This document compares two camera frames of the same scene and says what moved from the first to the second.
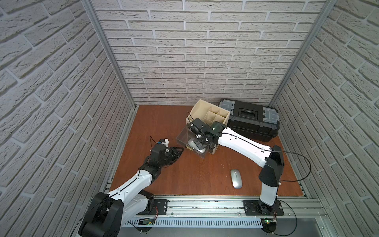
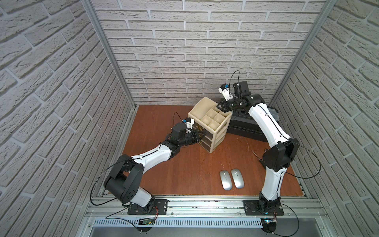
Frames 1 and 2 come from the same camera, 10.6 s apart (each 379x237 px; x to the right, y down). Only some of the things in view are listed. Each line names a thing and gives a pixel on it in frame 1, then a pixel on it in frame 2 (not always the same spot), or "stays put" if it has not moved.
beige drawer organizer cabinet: [209, 113] stays put
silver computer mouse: [236, 178] stays put
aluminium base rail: [232, 207] stays put
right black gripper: [197, 141] to [223, 108]
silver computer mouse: [192, 144] to [225, 179]
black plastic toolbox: [253, 120] stays put
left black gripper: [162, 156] to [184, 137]
